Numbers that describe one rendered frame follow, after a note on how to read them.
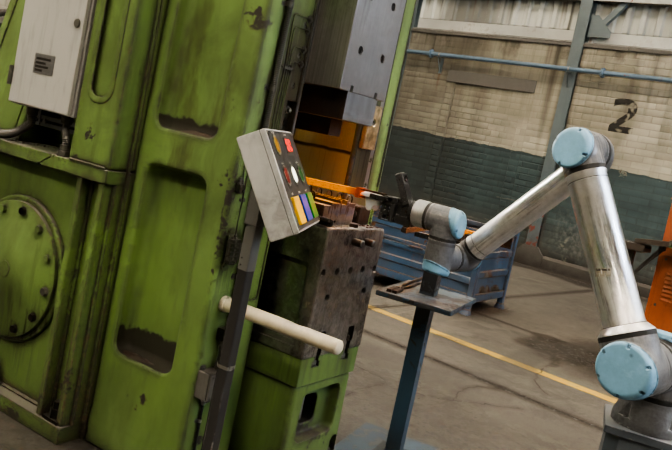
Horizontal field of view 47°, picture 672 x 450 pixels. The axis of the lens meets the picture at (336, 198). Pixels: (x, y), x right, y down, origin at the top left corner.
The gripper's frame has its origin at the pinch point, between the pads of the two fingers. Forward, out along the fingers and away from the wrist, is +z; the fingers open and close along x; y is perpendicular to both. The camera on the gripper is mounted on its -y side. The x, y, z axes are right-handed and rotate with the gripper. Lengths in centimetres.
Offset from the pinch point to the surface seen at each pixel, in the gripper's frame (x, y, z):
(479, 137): 795, -51, 295
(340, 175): 22.7, -1.8, 25.5
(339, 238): -8.5, 16.5, 1.1
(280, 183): -71, -2, -16
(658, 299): 343, 47, -49
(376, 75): 3.1, -39.7, 7.9
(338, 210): -3.0, 8.2, 7.2
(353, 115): -6.2, -24.5, 7.7
